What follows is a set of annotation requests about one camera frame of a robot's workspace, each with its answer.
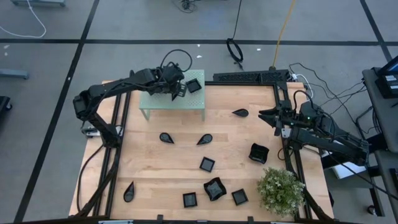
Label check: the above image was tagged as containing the black wavy square mini plate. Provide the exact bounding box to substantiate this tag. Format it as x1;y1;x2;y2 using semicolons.
203;177;228;202
248;142;271;165

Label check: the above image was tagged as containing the black floor equipment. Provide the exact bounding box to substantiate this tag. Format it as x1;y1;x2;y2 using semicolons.
0;95;14;113

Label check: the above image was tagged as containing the black cable bundle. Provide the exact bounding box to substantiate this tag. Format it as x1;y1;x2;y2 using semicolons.
172;0;197;14

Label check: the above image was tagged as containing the artificial flowering green plant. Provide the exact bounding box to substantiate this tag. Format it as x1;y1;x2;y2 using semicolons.
256;167;307;218

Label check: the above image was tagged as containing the black perforated cable tray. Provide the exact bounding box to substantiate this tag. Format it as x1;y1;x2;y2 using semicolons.
213;69;290;84

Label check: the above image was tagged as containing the grey table base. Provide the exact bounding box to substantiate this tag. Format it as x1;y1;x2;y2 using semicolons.
11;0;67;7

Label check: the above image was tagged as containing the dark laptop computer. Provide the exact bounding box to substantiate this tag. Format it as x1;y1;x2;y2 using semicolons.
374;55;398;100

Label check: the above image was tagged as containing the grey side desk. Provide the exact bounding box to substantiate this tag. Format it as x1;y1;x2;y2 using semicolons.
361;67;398;156

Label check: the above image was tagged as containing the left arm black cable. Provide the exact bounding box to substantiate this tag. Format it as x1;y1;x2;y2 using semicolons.
160;49;193;73

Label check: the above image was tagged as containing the black aluminium table frame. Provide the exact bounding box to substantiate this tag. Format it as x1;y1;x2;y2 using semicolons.
74;81;335;224

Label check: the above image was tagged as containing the black teardrop mini plate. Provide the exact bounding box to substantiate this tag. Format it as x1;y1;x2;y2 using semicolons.
123;180;136;203
196;133;214;146
231;108;250;118
159;132;175;145

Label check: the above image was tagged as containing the black hanging cable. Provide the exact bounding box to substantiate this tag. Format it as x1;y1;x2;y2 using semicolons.
226;0;244;71

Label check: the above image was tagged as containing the pale green perforated shelf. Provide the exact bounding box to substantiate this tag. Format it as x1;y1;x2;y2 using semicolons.
138;69;206;122

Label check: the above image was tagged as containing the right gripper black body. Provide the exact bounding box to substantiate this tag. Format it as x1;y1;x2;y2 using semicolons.
282;108;301;128

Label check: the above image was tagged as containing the yellow hanging cable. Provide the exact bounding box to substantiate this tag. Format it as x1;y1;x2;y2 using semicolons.
272;0;297;71

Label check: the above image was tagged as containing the grey floor bar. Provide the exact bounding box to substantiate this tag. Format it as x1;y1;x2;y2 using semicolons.
0;68;30;80

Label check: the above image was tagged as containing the black table-side cable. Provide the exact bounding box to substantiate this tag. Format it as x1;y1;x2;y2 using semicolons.
75;142;106;216

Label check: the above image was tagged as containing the white floor cable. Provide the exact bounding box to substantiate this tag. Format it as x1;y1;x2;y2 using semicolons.
0;0;47;39

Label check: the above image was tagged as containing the dark grey desk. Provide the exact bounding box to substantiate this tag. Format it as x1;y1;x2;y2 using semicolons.
374;149;398;224

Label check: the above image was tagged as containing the white board sheet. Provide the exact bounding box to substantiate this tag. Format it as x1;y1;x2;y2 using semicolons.
322;145;368;180

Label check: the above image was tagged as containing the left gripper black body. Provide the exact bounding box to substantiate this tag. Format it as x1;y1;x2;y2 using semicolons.
157;63;185;94

